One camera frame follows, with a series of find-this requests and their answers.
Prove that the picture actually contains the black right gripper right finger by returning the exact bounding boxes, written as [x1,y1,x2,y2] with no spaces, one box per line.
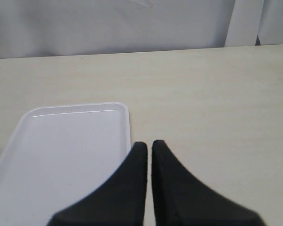
[151,140,265,226]

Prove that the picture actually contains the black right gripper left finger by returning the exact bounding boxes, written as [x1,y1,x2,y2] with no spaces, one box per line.
[48,142,148,226]

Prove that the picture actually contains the white plastic tray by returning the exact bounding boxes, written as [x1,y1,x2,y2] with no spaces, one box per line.
[0,102,131,226]

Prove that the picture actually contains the white backdrop curtain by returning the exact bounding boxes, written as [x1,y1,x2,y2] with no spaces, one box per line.
[0,0,283,58]

